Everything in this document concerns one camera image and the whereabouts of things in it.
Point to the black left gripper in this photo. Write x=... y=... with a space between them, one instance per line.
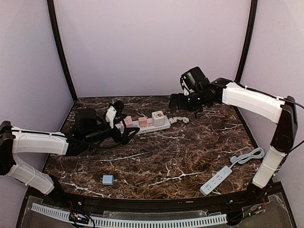
x=118 y=134

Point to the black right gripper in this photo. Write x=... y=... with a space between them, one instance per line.
x=184 y=102

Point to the pink cube socket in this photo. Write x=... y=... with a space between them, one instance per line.
x=127 y=122

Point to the pink usb charger plug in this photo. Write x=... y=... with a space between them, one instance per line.
x=142 y=122

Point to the white multicolour power strip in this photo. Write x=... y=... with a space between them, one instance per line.
x=150 y=127

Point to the white cube socket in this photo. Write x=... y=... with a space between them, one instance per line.
x=158 y=118

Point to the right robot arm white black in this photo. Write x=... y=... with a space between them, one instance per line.
x=199 y=92

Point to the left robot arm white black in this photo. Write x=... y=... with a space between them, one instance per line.
x=14 y=140

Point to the blue usb charger plug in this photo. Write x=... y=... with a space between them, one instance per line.
x=107 y=180

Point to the light blue power strip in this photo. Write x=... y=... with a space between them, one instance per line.
x=215 y=181

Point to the small circuit board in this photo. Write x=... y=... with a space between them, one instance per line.
x=78 y=218

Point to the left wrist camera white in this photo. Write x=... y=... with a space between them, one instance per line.
x=110 y=116

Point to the black front rail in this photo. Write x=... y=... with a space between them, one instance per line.
x=97 y=205

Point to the right black frame post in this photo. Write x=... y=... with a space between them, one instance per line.
x=247 y=40

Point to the black frame post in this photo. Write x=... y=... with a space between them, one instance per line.
x=247 y=40
x=60 y=49

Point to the light blue cable duct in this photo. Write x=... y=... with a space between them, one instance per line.
x=129 y=220

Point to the left black frame post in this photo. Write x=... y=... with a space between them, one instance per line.
x=60 y=49

